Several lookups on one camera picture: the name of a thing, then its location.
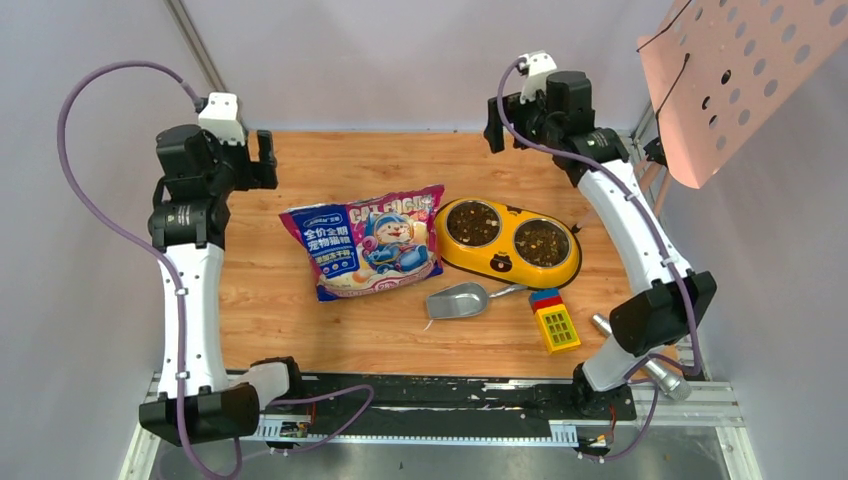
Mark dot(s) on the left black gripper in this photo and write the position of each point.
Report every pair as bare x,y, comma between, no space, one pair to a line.
263,158

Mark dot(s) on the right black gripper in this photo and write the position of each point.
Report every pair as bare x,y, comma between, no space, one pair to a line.
516,110

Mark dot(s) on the cat food bag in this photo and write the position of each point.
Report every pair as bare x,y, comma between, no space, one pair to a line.
364,247

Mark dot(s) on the metal food scoop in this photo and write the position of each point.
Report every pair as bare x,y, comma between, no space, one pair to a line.
465,300

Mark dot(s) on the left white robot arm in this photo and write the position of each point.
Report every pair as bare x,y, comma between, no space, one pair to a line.
196,401

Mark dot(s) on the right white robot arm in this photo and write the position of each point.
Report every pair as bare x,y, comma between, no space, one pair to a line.
553,113

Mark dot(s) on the yellow double pet bowl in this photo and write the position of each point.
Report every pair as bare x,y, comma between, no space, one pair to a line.
500,261

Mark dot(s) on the colourful toy brick block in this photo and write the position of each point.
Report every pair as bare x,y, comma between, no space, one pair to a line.
554,321

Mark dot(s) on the pink perforated music stand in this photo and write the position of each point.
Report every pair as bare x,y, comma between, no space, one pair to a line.
716,71

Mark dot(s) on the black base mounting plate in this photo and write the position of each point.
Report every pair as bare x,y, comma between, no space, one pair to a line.
441,409

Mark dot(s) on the silver microphone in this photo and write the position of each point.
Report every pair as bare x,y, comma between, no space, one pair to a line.
673,385

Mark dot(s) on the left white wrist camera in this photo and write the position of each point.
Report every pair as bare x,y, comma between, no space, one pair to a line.
221,117

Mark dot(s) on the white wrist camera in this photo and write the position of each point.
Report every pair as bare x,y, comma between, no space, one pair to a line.
534,67
221,117

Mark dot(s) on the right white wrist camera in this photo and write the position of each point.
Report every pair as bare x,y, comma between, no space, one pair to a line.
534,67

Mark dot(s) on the aluminium frame rail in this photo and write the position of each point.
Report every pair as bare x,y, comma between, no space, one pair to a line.
710,405

